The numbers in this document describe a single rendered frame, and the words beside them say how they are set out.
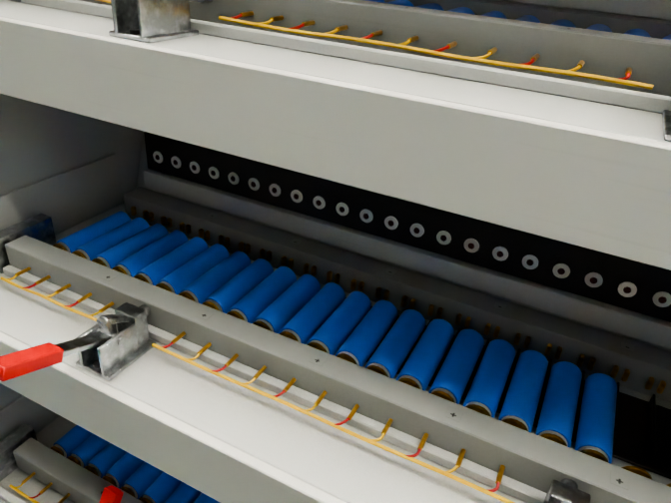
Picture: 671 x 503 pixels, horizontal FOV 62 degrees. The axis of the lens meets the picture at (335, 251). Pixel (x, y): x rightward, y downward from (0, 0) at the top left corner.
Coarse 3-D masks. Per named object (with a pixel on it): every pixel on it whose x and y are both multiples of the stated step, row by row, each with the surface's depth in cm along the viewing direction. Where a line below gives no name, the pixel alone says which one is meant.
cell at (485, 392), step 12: (492, 348) 35; (504, 348) 35; (492, 360) 34; (504, 360) 34; (480, 372) 33; (492, 372) 33; (504, 372) 34; (480, 384) 32; (492, 384) 32; (504, 384) 33; (468, 396) 32; (480, 396) 31; (492, 396) 31; (492, 408) 31
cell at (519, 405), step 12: (528, 360) 34; (540, 360) 34; (516, 372) 34; (528, 372) 33; (540, 372) 34; (516, 384) 32; (528, 384) 32; (540, 384) 33; (516, 396) 31; (528, 396) 32; (504, 408) 31; (516, 408) 31; (528, 408) 31; (528, 420) 30
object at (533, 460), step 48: (96, 288) 38; (144, 288) 37; (192, 336) 35; (240, 336) 34; (240, 384) 32; (288, 384) 32; (336, 384) 31; (384, 384) 31; (384, 432) 29; (432, 432) 29; (480, 432) 28; (528, 432) 29; (528, 480) 28; (576, 480) 26; (624, 480) 26
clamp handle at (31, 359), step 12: (108, 324) 33; (84, 336) 32; (96, 336) 33; (108, 336) 33; (36, 348) 29; (48, 348) 30; (60, 348) 30; (72, 348) 31; (84, 348) 32; (0, 360) 27; (12, 360) 28; (24, 360) 28; (36, 360) 29; (48, 360) 29; (60, 360) 30; (0, 372) 27; (12, 372) 27; (24, 372) 28
